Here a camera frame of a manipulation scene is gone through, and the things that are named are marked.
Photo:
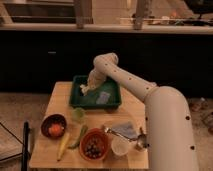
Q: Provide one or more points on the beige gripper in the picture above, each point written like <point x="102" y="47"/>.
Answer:
<point x="90" y="87"/>

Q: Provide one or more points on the white-handled dish brush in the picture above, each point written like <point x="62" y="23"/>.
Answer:
<point x="83" y="89"/>

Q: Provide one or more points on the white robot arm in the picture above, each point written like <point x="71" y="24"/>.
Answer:
<point x="169" y="126"/>

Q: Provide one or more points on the green plastic tray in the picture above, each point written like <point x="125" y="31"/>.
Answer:
<point x="77" y="99"/>

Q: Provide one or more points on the green plastic cup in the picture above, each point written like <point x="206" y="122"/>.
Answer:
<point x="78" y="114"/>

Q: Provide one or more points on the green cucumber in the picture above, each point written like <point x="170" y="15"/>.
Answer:
<point x="83" y="131"/>

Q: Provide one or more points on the dark red bowl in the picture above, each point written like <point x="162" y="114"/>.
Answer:
<point x="49" y="121"/>

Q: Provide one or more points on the orange carrot piece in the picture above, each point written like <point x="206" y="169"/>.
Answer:
<point x="55" y="130"/>

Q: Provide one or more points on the blue-grey cloth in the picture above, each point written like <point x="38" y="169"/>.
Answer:
<point x="126" y="129"/>

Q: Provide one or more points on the orange bowl with berries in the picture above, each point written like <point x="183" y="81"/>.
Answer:
<point x="94" y="145"/>

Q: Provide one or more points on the white small cup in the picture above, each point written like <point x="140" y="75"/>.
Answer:
<point x="120" y="146"/>

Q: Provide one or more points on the metal measuring cup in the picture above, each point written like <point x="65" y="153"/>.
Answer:
<point x="141" y="141"/>

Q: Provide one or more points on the black pole stand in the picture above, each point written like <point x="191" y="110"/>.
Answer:
<point x="25" y="152"/>

